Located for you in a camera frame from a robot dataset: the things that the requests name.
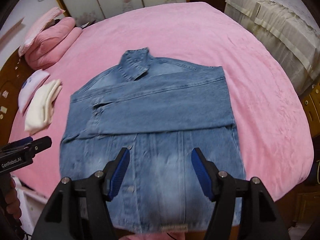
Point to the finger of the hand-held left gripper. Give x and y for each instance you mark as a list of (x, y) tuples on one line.
[(41, 143), (15, 147)]

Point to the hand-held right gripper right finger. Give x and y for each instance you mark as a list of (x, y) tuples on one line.
[(200, 172)]

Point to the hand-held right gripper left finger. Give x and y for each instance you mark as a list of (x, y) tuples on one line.
[(120, 170)]

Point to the blue denim jacket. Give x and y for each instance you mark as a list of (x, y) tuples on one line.
[(162, 105)]

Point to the person's left hand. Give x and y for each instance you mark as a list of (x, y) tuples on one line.
[(12, 200)]

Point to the folded white cloth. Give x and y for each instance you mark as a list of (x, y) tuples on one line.
[(40, 107)]

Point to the white printed storage box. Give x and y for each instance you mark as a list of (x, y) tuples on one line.
[(28, 205)]

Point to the wooden bed headboard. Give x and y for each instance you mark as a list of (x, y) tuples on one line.
[(10, 92)]

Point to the small pink printed pillow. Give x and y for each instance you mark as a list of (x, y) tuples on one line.
[(32, 87)]

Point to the pink padded garment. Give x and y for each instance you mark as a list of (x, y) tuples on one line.
[(140, 236)]

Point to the folded pink quilt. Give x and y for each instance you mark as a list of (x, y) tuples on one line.
[(55, 45)]

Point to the pink lace-trimmed pillow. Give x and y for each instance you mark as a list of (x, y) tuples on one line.
[(37, 27)]

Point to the dark round object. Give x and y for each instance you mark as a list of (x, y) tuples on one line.
[(317, 171)]

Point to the wooden cabinet with knobs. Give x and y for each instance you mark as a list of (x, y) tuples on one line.
[(312, 115)]

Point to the pink plush bed blanket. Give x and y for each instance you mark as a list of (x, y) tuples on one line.
[(200, 30)]

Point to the wooden wall shelf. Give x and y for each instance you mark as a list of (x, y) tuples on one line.
[(12, 31)]

